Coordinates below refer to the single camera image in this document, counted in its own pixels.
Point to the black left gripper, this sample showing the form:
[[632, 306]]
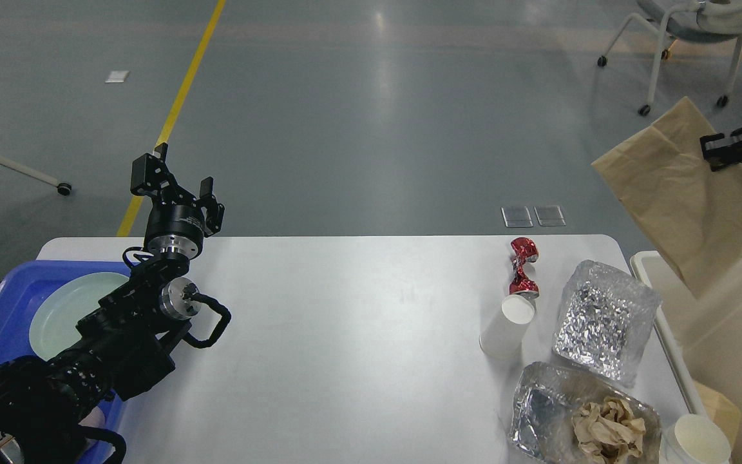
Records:
[[172, 227]]

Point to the brown paper bag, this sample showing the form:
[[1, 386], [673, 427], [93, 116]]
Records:
[[691, 214]]

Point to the light green plate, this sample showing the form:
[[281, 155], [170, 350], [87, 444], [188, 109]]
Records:
[[53, 327]]

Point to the silver foil bag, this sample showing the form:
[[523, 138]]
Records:
[[604, 321]]

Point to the white paper bowl cup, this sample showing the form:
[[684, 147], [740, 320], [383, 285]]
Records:
[[694, 439]]

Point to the pink mug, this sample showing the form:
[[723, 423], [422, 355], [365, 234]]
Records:
[[95, 419]]

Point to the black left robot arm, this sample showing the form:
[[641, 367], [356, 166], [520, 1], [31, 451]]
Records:
[[126, 343]]

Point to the grey office chair right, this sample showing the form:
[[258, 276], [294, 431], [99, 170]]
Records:
[[690, 21]]

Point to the right floor outlet plate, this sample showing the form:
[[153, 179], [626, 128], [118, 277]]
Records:
[[550, 216]]

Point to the floor outlet plate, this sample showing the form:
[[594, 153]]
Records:
[[550, 216], [517, 217]]

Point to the beige plastic bin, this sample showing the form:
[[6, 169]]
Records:
[[707, 331]]

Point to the left floor outlet plate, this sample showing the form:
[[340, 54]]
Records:
[[517, 217]]

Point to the crushed red can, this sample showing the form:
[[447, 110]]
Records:
[[525, 251]]

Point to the blue plastic tray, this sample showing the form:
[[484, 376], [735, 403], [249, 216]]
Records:
[[26, 287]]

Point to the small beige cup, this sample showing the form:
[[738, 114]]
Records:
[[503, 335]]

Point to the silver foil tray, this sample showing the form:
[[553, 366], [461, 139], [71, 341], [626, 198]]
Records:
[[546, 399]]

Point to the crumpled brown paper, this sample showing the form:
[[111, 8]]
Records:
[[609, 432]]

